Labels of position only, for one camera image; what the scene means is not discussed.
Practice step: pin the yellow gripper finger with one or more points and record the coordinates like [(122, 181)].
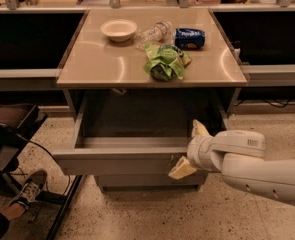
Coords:
[(183, 168), (199, 129)]

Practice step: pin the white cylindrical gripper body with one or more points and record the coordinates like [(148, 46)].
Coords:
[(197, 151)]

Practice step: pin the grey top drawer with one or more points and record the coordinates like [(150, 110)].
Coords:
[(135, 135)]

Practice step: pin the grey drawer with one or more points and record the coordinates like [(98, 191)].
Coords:
[(135, 135), (151, 180)]

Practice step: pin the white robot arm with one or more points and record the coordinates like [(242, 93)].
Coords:
[(238, 156)]

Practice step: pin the grey drawer cabinet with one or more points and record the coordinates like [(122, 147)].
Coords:
[(99, 68)]

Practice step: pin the grey bottom drawer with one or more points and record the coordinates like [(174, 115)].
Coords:
[(151, 180)]

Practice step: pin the green chip bag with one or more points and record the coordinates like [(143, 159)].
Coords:
[(166, 62)]

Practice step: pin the blue soda can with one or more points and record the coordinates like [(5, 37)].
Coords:
[(188, 38)]

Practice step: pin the clear plastic water bottle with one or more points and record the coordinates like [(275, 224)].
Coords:
[(155, 33)]

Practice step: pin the white bowl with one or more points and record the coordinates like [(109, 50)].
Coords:
[(119, 30)]

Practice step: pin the grey sneaker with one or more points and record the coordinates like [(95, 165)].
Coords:
[(32, 187)]

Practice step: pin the black cart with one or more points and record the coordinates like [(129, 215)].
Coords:
[(18, 124)]

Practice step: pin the person's leg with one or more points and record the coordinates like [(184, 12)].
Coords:
[(12, 212)]

